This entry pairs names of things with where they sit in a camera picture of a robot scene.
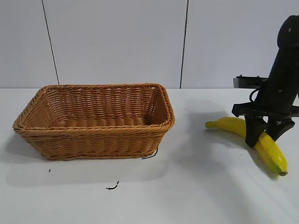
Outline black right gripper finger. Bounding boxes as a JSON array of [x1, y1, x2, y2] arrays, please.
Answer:
[[244, 115, 267, 148], [266, 117, 295, 142]]

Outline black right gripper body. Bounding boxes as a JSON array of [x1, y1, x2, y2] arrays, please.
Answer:
[[232, 47, 299, 124]]

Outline yellow banana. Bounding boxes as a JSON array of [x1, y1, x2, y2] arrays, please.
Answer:
[[205, 116, 289, 177]]

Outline brown woven wicker basket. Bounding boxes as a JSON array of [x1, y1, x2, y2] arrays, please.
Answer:
[[12, 82, 176, 161]]

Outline black cable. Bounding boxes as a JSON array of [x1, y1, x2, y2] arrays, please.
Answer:
[[249, 87, 260, 104]]

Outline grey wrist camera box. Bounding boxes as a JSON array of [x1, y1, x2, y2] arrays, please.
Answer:
[[232, 75, 270, 90]]

